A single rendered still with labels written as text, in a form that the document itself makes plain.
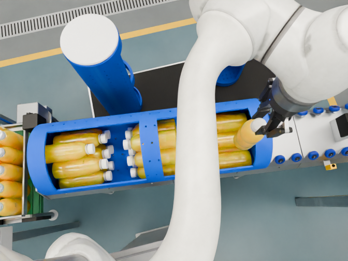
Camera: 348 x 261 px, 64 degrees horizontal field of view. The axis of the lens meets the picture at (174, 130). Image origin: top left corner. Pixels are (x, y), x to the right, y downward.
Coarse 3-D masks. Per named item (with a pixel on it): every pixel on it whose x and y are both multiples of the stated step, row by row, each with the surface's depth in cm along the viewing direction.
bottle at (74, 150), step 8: (56, 144) 103; (64, 144) 103; (72, 144) 102; (80, 144) 103; (48, 152) 102; (56, 152) 102; (64, 152) 102; (72, 152) 102; (80, 152) 102; (88, 152) 104; (48, 160) 102; (56, 160) 103; (64, 160) 103; (72, 160) 104
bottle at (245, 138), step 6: (252, 120) 80; (246, 126) 80; (240, 132) 84; (246, 132) 80; (252, 132) 79; (234, 138) 94; (240, 138) 86; (246, 138) 82; (252, 138) 80; (258, 138) 80; (240, 144) 90; (246, 144) 86; (252, 144) 86
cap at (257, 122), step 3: (255, 120) 77; (258, 120) 77; (261, 120) 77; (264, 120) 77; (252, 123) 77; (255, 123) 76; (258, 123) 76; (261, 123) 76; (264, 123) 76; (252, 126) 77; (255, 126) 76; (258, 126) 76; (255, 129) 76
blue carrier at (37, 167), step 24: (72, 120) 109; (96, 120) 105; (120, 120) 103; (144, 120) 102; (48, 144) 113; (120, 144) 125; (144, 144) 97; (264, 144) 98; (48, 168) 111; (120, 168) 122; (144, 168) 99; (240, 168) 104; (48, 192) 103
